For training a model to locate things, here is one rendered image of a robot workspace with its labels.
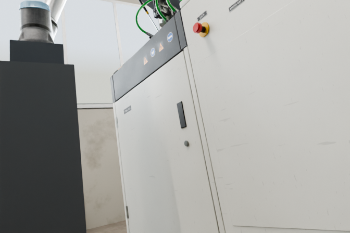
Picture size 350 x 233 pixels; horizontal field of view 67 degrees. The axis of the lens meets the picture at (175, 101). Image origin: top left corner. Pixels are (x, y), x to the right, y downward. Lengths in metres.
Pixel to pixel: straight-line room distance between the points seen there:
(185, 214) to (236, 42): 0.64
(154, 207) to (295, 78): 0.81
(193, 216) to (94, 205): 1.93
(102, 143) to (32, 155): 1.99
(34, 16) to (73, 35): 2.08
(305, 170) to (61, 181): 0.72
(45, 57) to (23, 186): 0.46
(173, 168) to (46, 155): 0.46
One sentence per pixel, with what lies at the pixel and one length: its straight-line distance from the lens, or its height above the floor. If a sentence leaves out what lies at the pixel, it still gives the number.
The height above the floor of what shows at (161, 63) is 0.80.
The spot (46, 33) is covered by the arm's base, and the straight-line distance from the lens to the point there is 1.22.
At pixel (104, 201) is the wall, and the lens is 2.89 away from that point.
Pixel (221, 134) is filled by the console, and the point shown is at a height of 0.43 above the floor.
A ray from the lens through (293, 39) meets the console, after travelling 0.74.
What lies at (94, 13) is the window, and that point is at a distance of 3.54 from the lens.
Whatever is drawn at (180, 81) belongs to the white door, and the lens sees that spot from 1.03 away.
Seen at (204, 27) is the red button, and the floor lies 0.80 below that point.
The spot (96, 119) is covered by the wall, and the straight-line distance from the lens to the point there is 2.97.
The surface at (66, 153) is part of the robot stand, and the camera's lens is 0.98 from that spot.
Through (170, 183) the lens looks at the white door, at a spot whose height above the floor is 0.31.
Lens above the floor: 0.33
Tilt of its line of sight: 16 degrees up
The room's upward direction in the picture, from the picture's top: 10 degrees counter-clockwise
